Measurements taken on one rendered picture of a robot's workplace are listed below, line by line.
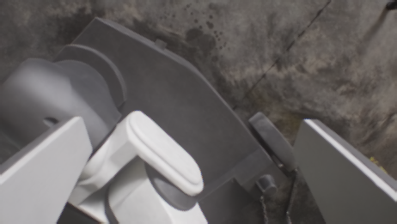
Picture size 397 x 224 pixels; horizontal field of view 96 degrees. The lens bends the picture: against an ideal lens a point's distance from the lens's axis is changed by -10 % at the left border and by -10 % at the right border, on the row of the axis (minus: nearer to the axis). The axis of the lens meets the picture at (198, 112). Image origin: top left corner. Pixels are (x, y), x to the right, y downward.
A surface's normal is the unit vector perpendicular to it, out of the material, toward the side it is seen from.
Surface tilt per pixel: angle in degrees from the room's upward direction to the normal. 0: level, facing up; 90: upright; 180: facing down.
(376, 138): 0
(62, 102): 51
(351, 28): 0
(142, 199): 36
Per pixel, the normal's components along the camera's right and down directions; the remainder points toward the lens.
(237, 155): 0.10, 0.36
